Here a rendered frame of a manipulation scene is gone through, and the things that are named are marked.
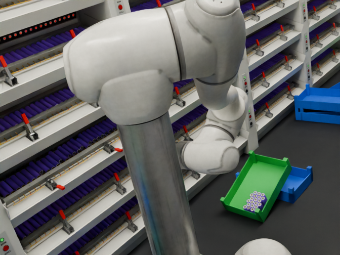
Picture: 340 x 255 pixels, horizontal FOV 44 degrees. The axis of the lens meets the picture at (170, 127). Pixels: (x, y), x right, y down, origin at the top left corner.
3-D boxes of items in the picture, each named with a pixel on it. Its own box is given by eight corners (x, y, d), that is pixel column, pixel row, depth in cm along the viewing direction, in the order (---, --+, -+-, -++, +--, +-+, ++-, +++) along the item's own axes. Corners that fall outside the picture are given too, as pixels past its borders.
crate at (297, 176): (313, 180, 200) (312, 166, 196) (293, 204, 187) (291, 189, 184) (258, 167, 220) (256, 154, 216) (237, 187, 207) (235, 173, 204)
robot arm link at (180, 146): (206, 161, 133) (193, 160, 138) (198, 135, 131) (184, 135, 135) (188, 175, 128) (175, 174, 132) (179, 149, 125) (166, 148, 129)
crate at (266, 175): (263, 222, 180) (258, 212, 175) (225, 209, 193) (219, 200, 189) (292, 168, 193) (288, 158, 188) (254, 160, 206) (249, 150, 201)
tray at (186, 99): (237, 80, 216) (241, 56, 207) (157, 133, 179) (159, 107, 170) (205, 66, 226) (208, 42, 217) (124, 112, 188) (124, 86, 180)
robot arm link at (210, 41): (230, 30, 86) (166, 45, 85) (238, -41, 69) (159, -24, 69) (251, 82, 80) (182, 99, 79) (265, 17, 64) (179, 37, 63)
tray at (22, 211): (142, 143, 173) (142, 125, 167) (12, 229, 136) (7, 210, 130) (109, 121, 183) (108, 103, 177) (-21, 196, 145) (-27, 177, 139)
